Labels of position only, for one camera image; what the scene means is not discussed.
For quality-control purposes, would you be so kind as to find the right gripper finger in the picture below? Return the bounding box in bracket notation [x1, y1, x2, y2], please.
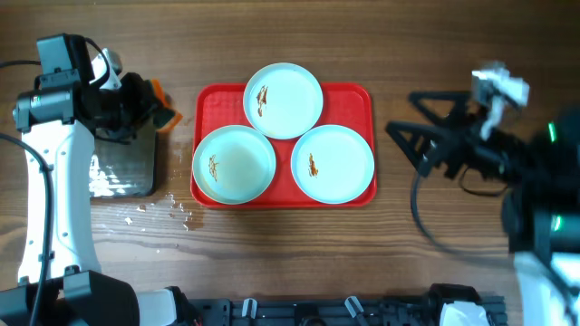
[385, 121, 451, 170]
[408, 91, 474, 127]

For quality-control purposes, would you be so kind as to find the green orange sponge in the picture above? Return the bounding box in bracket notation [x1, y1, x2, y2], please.
[150, 79, 183, 133]

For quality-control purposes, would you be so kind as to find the white plate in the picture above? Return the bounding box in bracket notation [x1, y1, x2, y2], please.
[290, 124, 375, 205]
[243, 62, 324, 139]
[192, 125, 276, 205]

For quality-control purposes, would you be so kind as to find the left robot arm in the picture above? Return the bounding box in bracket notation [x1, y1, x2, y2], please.
[1, 71, 202, 325]

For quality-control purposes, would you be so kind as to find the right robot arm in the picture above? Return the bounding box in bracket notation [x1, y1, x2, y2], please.
[385, 90, 579, 325]

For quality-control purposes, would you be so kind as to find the black metal water tray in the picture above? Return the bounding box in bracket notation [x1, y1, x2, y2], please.
[89, 120, 158, 198]

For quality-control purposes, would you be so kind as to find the red plastic tray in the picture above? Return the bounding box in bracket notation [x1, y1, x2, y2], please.
[190, 82, 375, 209]

